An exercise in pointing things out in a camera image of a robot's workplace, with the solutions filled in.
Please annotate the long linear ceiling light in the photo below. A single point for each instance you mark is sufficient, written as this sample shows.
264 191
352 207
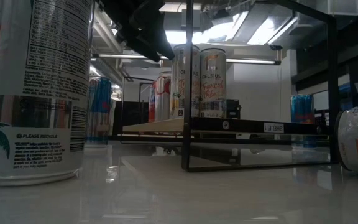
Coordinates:
126 56

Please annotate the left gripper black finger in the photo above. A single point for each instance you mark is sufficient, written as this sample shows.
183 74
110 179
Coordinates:
138 42
157 34

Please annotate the ceiling light panel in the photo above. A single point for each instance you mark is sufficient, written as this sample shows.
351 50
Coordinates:
176 37
269 31
216 32

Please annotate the silver Celsius can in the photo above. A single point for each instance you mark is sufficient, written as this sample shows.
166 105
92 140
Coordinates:
36 93
176 87
213 87
356 140

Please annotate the wooden shelf black metal frame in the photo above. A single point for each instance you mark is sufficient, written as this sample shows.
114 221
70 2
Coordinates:
244 126

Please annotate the red Fanta can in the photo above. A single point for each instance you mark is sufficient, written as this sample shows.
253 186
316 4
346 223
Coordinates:
152 102

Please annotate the silver Diet Coke can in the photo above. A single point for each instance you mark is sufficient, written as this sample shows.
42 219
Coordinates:
163 99

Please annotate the black partition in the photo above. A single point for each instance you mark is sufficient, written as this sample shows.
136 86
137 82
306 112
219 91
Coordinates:
132 118

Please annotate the black ceiling fixture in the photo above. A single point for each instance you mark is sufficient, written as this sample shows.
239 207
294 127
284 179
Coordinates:
275 47

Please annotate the blue silver Red Bull can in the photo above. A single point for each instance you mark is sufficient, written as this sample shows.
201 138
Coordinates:
101 105

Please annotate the black monitor box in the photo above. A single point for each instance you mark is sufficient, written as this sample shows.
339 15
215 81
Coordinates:
233 109

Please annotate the light blue Red Bull can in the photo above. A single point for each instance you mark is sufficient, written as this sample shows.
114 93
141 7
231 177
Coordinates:
302 109

